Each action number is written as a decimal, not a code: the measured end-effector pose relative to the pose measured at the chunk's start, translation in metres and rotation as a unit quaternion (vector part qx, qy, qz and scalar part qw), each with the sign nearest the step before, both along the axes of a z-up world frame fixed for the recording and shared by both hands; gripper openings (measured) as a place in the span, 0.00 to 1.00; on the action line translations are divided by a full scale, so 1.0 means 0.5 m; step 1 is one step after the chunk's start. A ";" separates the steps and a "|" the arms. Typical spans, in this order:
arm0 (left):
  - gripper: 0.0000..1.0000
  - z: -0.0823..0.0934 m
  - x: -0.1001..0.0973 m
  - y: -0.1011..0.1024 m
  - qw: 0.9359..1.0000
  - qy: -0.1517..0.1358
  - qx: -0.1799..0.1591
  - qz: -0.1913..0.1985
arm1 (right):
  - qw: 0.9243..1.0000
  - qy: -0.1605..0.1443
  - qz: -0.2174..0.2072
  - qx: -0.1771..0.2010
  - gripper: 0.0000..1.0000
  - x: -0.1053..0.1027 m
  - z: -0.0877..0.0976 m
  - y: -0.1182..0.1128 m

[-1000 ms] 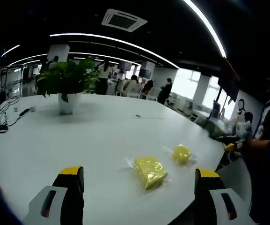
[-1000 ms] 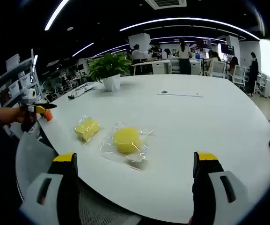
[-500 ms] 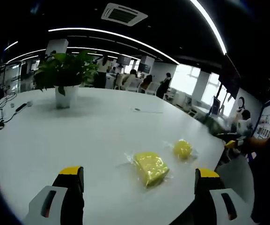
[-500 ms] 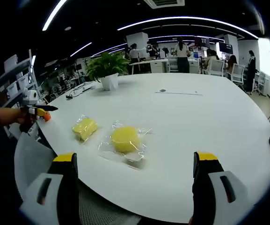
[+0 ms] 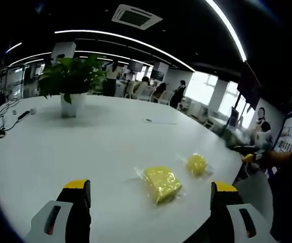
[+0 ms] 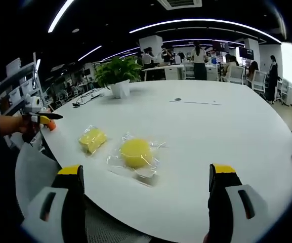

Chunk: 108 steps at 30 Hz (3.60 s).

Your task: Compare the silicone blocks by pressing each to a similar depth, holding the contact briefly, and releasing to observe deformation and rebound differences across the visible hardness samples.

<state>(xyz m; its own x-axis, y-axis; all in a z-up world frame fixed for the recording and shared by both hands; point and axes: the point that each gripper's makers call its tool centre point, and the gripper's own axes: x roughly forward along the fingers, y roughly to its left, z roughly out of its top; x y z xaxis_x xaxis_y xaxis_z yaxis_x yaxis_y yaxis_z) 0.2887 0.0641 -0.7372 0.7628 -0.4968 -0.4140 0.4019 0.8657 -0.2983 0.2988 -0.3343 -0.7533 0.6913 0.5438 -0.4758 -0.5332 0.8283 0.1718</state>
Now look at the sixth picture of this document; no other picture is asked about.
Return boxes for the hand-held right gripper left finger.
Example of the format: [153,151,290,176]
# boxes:
[21,164,87,243]

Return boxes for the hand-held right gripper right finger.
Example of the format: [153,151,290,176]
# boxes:
[203,163,269,243]

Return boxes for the rectangular yellow silicone block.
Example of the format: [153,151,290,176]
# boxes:
[78,125,109,157]

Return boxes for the round yellow silicone block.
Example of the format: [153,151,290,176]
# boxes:
[106,131,167,188]

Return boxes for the person's left hand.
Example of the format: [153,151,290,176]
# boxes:
[17,115,39,135]

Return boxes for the shelf rack with white boxes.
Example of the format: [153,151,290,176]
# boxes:
[0,52,48,150]

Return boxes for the grey mesh chair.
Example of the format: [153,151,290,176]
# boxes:
[15,141,153,243]

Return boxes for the green potted plant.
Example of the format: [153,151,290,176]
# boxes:
[93,56,144,99]

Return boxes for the long ceiling light strip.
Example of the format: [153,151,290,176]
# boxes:
[129,18,282,44]
[47,0,76,33]

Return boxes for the white office chair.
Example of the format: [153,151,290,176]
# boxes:
[227,65,246,85]
[279,79,291,105]
[251,69,268,96]

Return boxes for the white office desk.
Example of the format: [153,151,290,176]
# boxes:
[142,64,195,82]

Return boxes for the ceiling air vent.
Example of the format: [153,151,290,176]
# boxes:
[156,0,202,11]

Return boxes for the black cables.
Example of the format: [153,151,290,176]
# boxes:
[71,91,106,107]

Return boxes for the dark wall screen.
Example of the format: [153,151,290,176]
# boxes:
[237,46,255,60]

